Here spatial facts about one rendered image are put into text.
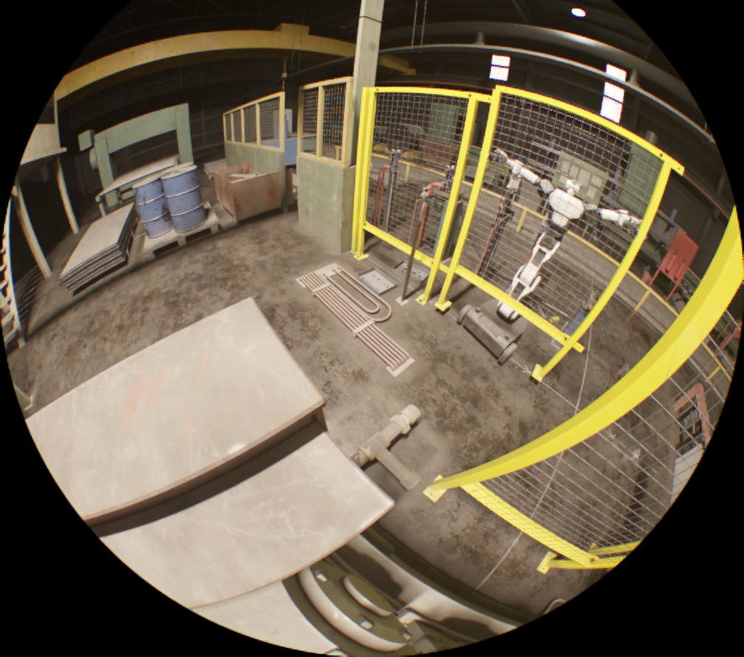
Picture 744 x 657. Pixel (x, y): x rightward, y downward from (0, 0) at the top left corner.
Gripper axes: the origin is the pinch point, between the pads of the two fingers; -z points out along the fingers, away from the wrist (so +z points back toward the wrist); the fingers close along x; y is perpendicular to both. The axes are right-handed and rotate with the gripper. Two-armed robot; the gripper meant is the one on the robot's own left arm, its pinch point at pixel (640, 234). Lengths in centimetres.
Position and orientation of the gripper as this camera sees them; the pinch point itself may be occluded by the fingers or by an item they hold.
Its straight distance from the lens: 170.8
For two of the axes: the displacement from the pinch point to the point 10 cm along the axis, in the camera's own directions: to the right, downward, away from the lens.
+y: 0.9, -7.7, -6.3
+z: 7.3, -3.8, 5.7
